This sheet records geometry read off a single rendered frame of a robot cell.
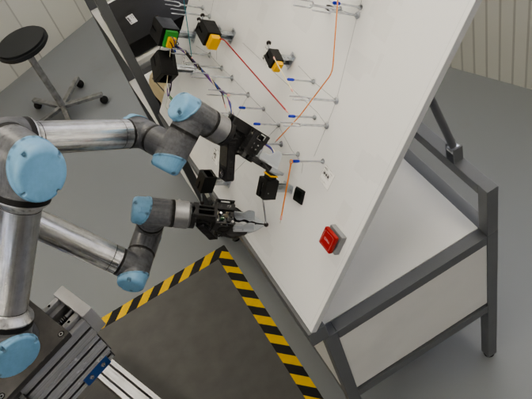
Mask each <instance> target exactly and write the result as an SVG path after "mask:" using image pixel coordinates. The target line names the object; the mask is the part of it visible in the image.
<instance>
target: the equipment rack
mask: <svg viewBox="0 0 532 399"><path fill-rule="evenodd" d="M84 1H85V3H86V5H87V6H88V8H89V11H90V12H91V14H92V15H93V18H94V20H95V22H96V23H97V25H98V27H99V29H100V31H101V32H102V34H103V36H104V38H105V40H106V42H107V43H108V45H109V47H110V49H111V51H112V53H113V54H114V56H115V58H116V61H117V62H118V64H119V65H120V68H121V70H122V71H123V74H124V75H125V77H126V79H127V81H128V83H129V85H130V86H131V88H132V90H133V92H134V94H135V95H136V97H137V99H138V101H139V103H140V105H141V106H142V109H143V111H144V112H145V114H146V116H147V118H148V120H150V121H152V122H154V123H156V124H158V125H160V126H162V127H164V126H163V124H162V122H161V120H160V118H159V116H158V114H159V113H160V112H159V111H160V108H161V107H160V105H159V103H158V101H157V99H156V97H155V95H154V93H153V91H152V89H151V88H150V84H149V78H150V74H151V73H152V68H151V63H150V61H149V62H148V63H145V62H147V61H148V60H150V58H151V57H152V56H153V55H154V53H155V52H156V51H157V50H159V48H160V46H158V45H157V46H155V47H153V48H151V49H150V50H148V51H145V52H144V53H142V54H141V55H138V56H136V57H135V56H134V54H133V52H132V50H131V48H130V46H129V44H128V42H127V40H126V38H125V36H124V34H123V32H122V31H121V29H120V27H119V25H118V23H117V21H116V19H115V17H114V15H113V13H112V11H111V9H110V7H109V5H108V4H109V3H110V2H113V1H115V0H111V1H109V2H107V1H106V0H84ZM99 11H100V12H99ZM101 15H102V16H101ZM102 17H103V18H104V20H103V18H102ZM143 63H145V64H143ZM141 64H143V65H142V66H139V65H141ZM180 173H181V174H182V176H183V177H184V179H185V180H186V181H187V183H188V185H189V186H190V188H191V190H192V191H193V192H194V194H195V195H196V197H197V199H198V200H199V201H201V195H200V192H199V190H198V189H197V187H196V186H195V184H196V179H197V177H198V176H197V175H196V173H195V171H194V170H193V168H192V167H191V166H190V165H189V163H188V161H187V162H186V164H184V167H183V168H182V170H181V171H180ZM202 197H203V201H204V204H203V205H207V206H213V204H214V203H213V201H212V200H210V199H211V197H210V195H209V193H202ZM208 200H210V201H208Z"/></svg>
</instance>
